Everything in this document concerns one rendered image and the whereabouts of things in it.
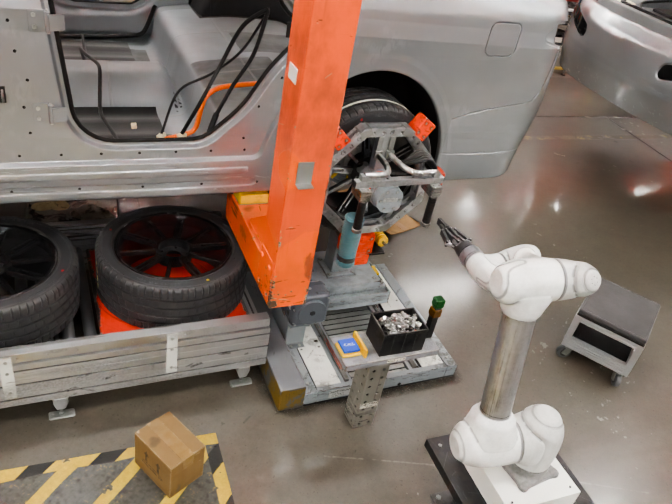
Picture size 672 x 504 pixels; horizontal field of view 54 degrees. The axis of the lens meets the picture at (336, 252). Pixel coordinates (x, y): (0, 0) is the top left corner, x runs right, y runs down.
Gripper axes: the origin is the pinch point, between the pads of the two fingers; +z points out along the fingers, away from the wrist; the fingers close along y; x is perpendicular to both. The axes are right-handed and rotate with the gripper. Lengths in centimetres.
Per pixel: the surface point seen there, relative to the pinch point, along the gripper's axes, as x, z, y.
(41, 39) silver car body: 56, 51, -149
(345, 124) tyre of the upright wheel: 27, 41, -33
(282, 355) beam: -70, 6, -61
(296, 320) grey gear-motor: -55, 12, -54
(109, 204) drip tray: -82, 162, -117
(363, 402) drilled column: -66, -31, -38
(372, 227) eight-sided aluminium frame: -21.9, 32.5, -13.4
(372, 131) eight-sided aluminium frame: 28.1, 32.1, -24.8
